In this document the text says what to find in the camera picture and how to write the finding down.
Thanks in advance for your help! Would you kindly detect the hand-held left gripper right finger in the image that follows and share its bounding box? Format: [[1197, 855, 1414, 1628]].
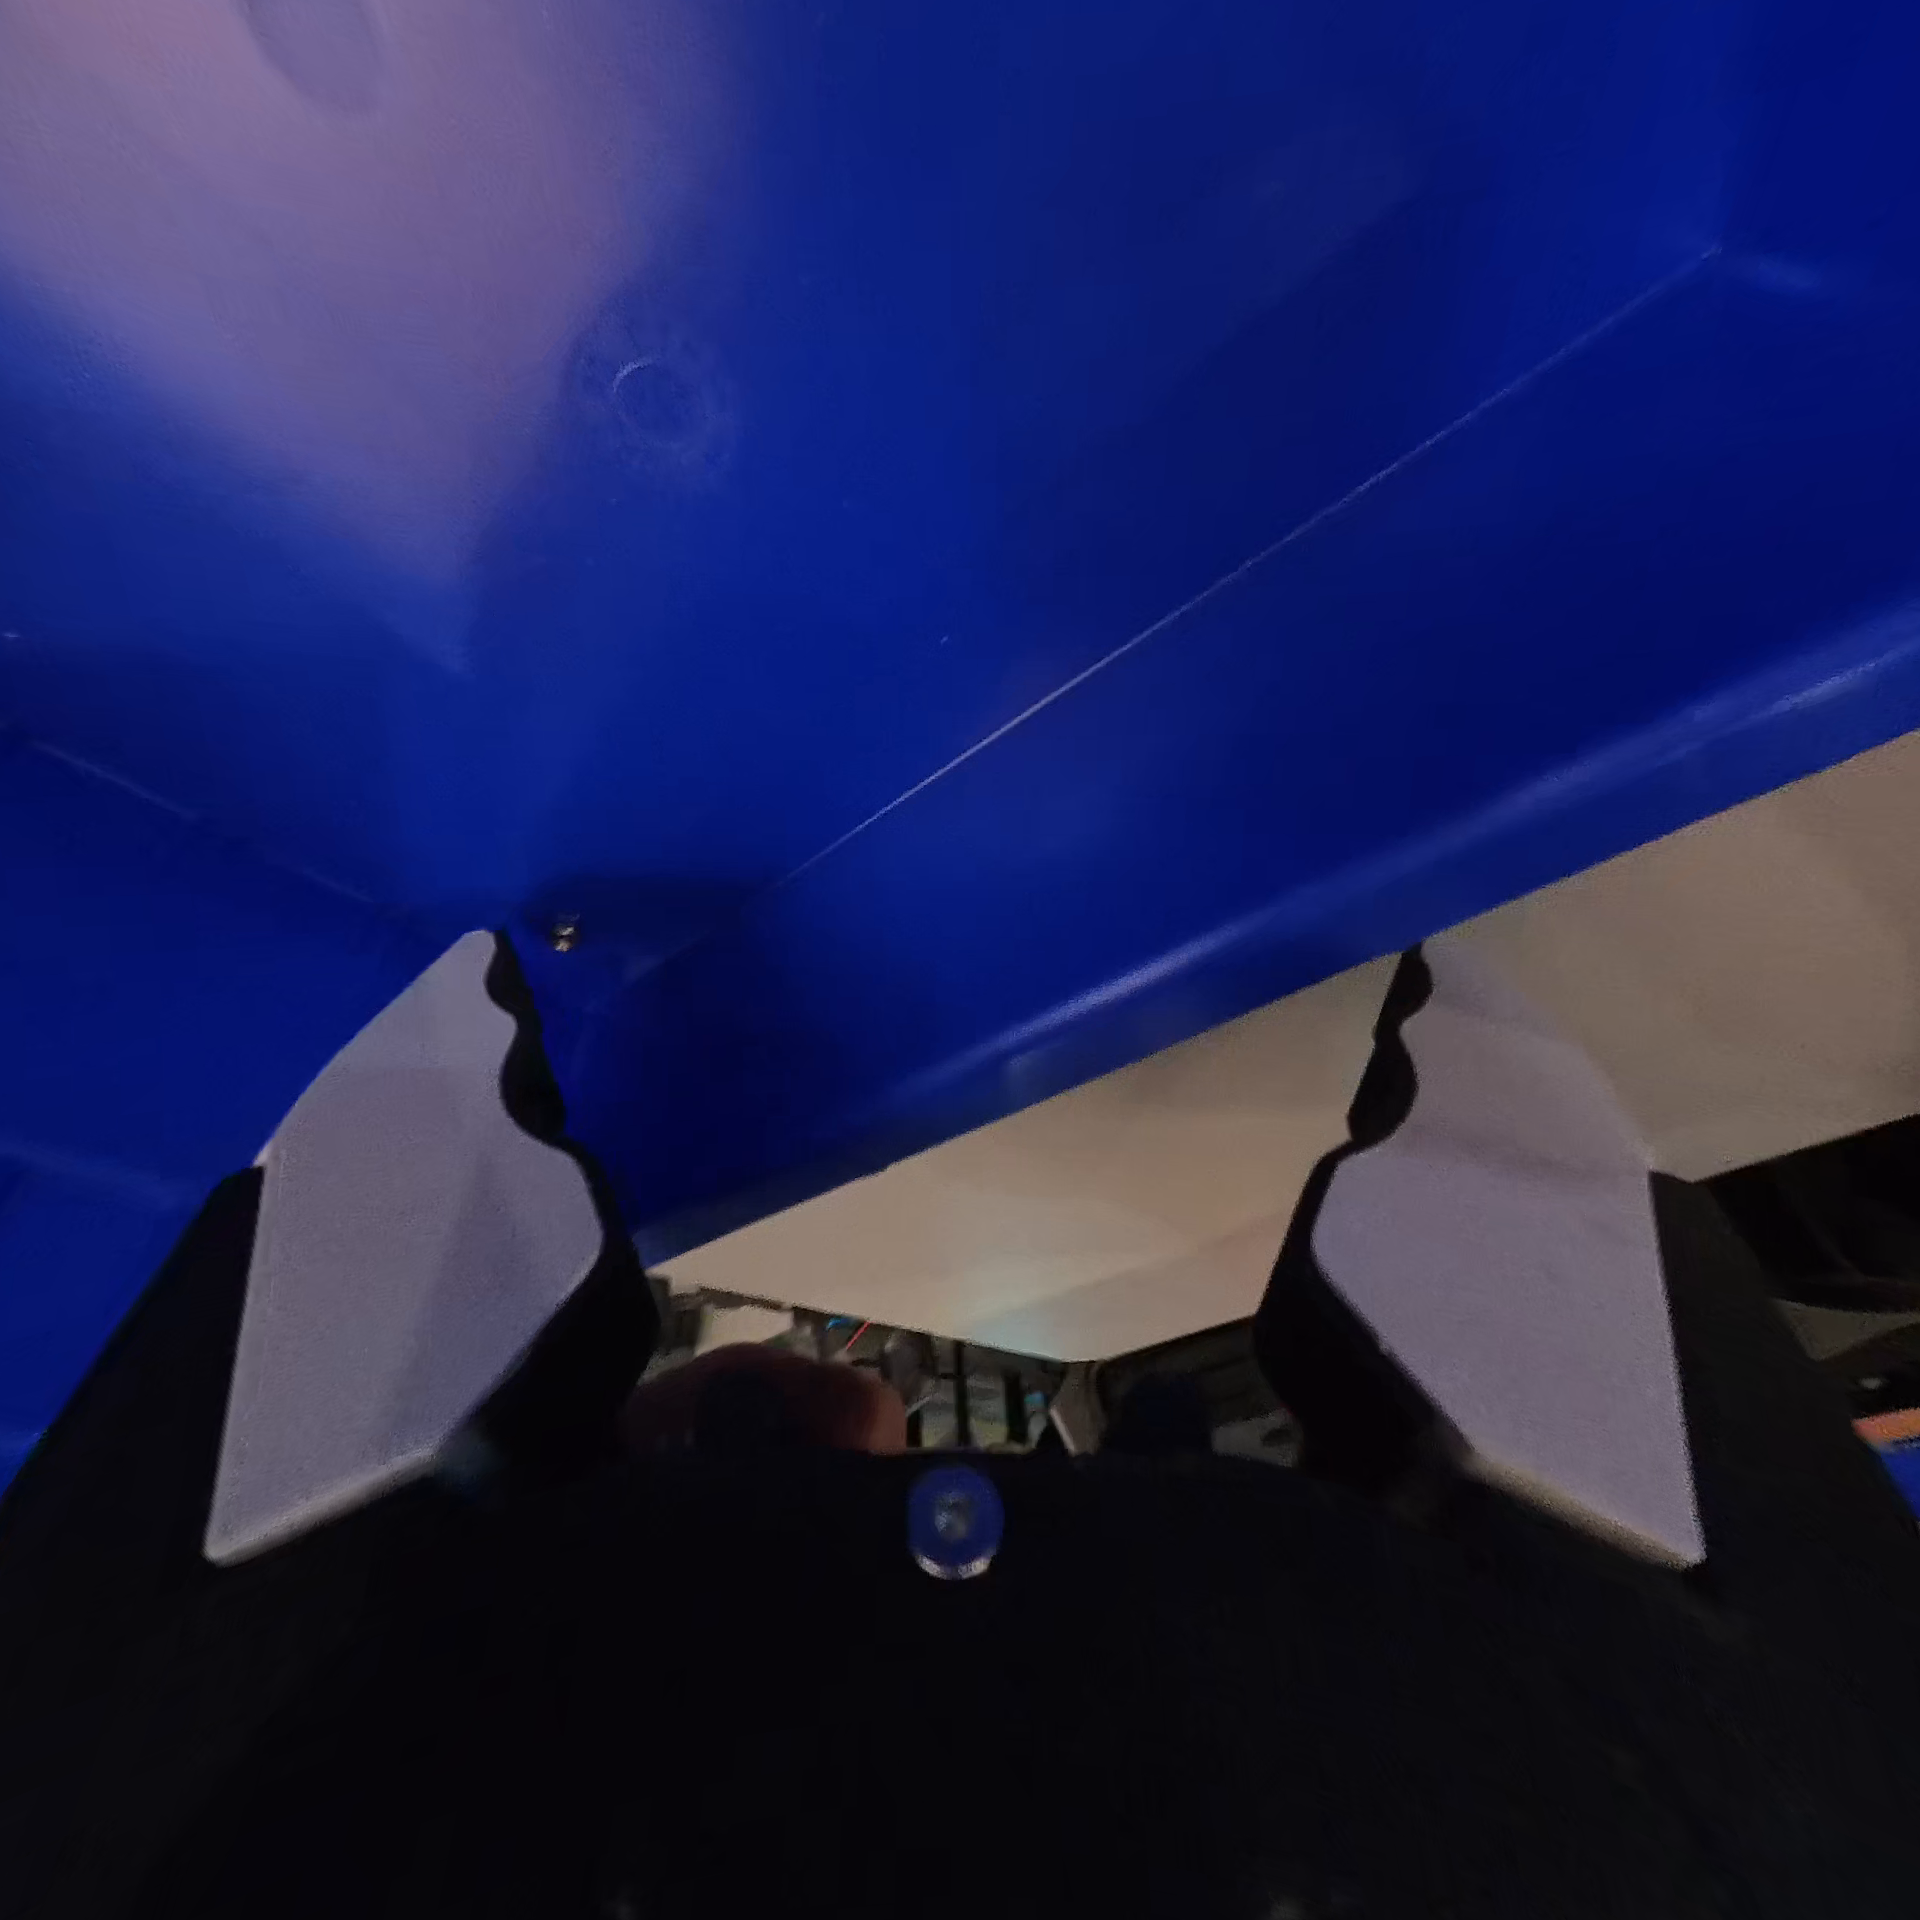
[[1247, 944, 1711, 1570]]

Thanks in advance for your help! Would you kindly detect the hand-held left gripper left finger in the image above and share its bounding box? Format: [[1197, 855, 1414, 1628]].
[[198, 927, 665, 1570]]

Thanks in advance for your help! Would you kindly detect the blue plastic bin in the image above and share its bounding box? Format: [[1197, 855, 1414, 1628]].
[[0, 0, 1920, 1501]]

